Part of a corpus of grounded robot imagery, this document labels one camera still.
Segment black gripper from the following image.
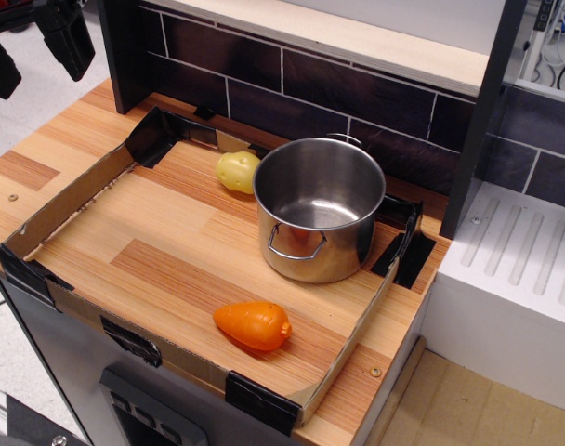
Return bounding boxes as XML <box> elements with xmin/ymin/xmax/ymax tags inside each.
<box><xmin>0</xmin><ymin>0</ymin><xmax>96</xmax><ymax>99</ymax></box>

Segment stainless steel pot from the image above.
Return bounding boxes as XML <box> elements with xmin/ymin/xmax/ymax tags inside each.
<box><xmin>253</xmin><ymin>138</ymin><xmax>387</xmax><ymax>283</ymax></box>

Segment cardboard fence with black tape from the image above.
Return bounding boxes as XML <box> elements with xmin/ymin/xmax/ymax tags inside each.
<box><xmin>0</xmin><ymin>108</ymin><xmax>448</xmax><ymax>445</ymax></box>

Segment yellow plastic potato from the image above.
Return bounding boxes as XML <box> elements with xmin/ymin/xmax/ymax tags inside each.
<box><xmin>215</xmin><ymin>151</ymin><xmax>260</xmax><ymax>194</ymax></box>

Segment light wooden shelf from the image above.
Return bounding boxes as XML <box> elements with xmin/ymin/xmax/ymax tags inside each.
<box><xmin>156</xmin><ymin>0</ymin><xmax>489</xmax><ymax>97</ymax></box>

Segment orange plastic carrot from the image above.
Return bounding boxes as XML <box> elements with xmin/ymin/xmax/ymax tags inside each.
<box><xmin>213</xmin><ymin>301</ymin><xmax>293</xmax><ymax>351</ymax></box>

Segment black oven control panel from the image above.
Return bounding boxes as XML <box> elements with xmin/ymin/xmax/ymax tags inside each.
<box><xmin>99</xmin><ymin>368</ymin><xmax>209</xmax><ymax>446</ymax></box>

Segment white sink drainboard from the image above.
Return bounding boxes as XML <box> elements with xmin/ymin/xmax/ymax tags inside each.
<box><xmin>421</xmin><ymin>183</ymin><xmax>565</xmax><ymax>410</ymax></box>

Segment dark shelf side post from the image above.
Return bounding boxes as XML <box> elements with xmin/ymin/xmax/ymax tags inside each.
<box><xmin>97</xmin><ymin>0</ymin><xmax>152</xmax><ymax>114</ymax></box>

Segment dark right cabinet post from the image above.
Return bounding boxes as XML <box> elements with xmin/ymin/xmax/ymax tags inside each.
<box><xmin>440</xmin><ymin>1</ymin><xmax>527</xmax><ymax>239</ymax></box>

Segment white cables in background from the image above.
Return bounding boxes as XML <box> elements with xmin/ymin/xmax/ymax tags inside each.
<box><xmin>519</xmin><ymin>0</ymin><xmax>565</xmax><ymax>92</ymax></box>

